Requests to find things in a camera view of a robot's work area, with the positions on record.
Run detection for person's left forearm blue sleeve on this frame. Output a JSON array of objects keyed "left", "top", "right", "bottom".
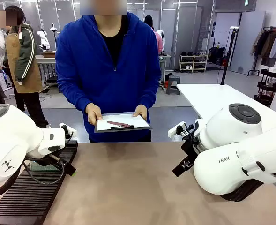
[{"left": 141, "top": 77, "right": 162, "bottom": 111}]

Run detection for white background workbench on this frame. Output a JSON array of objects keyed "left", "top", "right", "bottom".
[{"left": 35, "top": 55, "right": 59, "bottom": 85}]

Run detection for grey step stool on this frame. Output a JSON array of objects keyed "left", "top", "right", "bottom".
[{"left": 166, "top": 75, "right": 181, "bottom": 95}]

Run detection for person's right hand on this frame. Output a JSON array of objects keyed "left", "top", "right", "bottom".
[{"left": 85, "top": 103, "right": 104, "bottom": 126}]

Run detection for person in brown green coat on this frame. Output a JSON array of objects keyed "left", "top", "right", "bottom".
[{"left": 3, "top": 5, "right": 50, "bottom": 129}]

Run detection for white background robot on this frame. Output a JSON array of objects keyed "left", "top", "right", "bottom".
[{"left": 37, "top": 22, "right": 60, "bottom": 51}]

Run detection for dark grey clipboard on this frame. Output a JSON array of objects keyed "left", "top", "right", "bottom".
[{"left": 94, "top": 112, "right": 153, "bottom": 134}]

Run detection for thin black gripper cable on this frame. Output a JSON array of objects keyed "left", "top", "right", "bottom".
[{"left": 22, "top": 154, "right": 66, "bottom": 185}]

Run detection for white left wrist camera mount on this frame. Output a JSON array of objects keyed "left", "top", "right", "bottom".
[{"left": 59, "top": 122, "right": 78, "bottom": 141}]

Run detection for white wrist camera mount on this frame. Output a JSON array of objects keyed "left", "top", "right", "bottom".
[
  {"left": 167, "top": 121, "right": 188, "bottom": 142},
  {"left": 59, "top": 122, "right": 78, "bottom": 141}
]

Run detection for person in pink top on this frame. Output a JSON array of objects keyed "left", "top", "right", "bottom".
[{"left": 144, "top": 15, "right": 164, "bottom": 57}]

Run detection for black luggage bags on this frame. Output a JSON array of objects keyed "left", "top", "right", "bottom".
[{"left": 209, "top": 46, "right": 227, "bottom": 66}]

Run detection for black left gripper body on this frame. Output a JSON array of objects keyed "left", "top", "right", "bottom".
[{"left": 34, "top": 154, "right": 65, "bottom": 171}]

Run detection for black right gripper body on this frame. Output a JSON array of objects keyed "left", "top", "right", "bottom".
[{"left": 178, "top": 135, "right": 200, "bottom": 168}]

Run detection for coat rack with coats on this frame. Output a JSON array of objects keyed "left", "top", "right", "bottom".
[{"left": 247, "top": 26, "right": 276, "bottom": 77}]

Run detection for white table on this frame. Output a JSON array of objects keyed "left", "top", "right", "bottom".
[{"left": 176, "top": 83, "right": 276, "bottom": 133}]

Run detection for black corrugated cable sleeve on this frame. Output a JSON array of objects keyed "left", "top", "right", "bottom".
[{"left": 219, "top": 172, "right": 276, "bottom": 203}]

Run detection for person in blue hoodie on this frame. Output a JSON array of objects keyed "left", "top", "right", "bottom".
[{"left": 55, "top": 11, "right": 162, "bottom": 143}]

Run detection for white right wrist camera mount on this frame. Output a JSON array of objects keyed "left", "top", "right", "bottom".
[{"left": 167, "top": 121, "right": 188, "bottom": 142}]

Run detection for black camera pole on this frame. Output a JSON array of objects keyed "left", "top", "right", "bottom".
[{"left": 220, "top": 26, "right": 239, "bottom": 85}]

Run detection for black slotted PCB rack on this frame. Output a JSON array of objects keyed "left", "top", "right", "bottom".
[{"left": 0, "top": 140, "right": 79, "bottom": 225}]

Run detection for person's left hand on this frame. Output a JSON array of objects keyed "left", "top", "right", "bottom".
[{"left": 132, "top": 104, "right": 149, "bottom": 120}]

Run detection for white paper sheet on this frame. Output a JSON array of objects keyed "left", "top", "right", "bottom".
[{"left": 97, "top": 113, "right": 151, "bottom": 131}]

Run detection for reddish pen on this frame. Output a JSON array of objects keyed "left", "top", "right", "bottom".
[{"left": 106, "top": 120, "right": 132, "bottom": 128}]

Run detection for person's right forearm blue sleeve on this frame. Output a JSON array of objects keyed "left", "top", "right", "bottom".
[{"left": 56, "top": 75, "right": 98, "bottom": 113}]

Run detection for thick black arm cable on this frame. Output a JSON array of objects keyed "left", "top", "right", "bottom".
[{"left": 0, "top": 164, "right": 21, "bottom": 201}]

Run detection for wooden shoe rack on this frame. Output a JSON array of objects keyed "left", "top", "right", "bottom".
[{"left": 179, "top": 54, "right": 209, "bottom": 73}]

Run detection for black utility cart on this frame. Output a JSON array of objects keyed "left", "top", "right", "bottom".
[{"left": 254, "top": 68, "right": 276, "bottom": 106}]

